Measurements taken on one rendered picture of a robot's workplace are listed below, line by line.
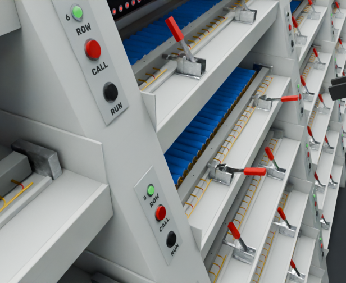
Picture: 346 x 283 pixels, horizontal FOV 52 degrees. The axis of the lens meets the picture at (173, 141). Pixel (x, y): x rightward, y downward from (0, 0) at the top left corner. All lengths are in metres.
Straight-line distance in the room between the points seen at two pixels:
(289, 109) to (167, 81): 0.58
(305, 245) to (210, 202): 0.76
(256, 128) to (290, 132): 0.32
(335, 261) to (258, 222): 0.93
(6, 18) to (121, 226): 0.23
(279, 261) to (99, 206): 0.72
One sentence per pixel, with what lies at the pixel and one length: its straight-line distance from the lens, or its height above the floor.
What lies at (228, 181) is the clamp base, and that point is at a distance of 0.62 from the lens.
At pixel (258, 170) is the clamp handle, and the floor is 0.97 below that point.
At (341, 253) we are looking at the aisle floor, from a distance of 1.75.
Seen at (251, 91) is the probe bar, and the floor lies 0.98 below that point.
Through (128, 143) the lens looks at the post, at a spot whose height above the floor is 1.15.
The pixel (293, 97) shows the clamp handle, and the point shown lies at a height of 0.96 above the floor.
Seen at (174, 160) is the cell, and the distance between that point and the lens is 0.63.
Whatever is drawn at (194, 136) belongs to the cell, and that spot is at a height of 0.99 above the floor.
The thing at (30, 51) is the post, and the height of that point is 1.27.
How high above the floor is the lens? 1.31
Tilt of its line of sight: 27 degrees down
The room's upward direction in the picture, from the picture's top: 19 degrees counter-clockwise
